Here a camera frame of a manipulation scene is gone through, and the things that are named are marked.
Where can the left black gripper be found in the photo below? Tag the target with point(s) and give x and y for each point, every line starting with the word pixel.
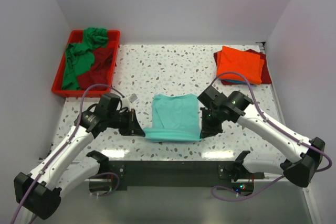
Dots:
pixel 133 127

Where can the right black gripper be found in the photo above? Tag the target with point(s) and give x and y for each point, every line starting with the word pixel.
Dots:
pixel 207 130

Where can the teal t shirt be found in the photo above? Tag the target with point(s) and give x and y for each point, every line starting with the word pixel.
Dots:
pixel 174 119

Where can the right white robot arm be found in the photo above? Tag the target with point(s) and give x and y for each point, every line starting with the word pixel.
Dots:
pixel 302 155

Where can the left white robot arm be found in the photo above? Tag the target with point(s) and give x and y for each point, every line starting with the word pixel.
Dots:
pixel 42 189

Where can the blue folded t shirt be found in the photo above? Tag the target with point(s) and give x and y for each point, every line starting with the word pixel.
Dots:
pixel 234 81

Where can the dark red t shirt in bin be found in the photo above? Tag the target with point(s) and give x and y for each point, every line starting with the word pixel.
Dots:
pixel 98 73

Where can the orange folded t shirt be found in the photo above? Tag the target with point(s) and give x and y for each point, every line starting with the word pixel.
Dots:
pixel 248 64

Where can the dark red folded t shirt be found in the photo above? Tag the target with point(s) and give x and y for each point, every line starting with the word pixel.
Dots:
pixel 266 79

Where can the green t shirt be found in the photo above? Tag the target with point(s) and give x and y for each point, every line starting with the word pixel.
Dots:
pixel 79 57

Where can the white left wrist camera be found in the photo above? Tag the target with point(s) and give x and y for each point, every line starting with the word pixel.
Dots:
pixel 131 98

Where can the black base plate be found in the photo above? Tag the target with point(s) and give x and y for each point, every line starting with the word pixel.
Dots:
pixel 125 174

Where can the aluminium rail frame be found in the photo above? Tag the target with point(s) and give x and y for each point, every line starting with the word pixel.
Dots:
pixel 177 70

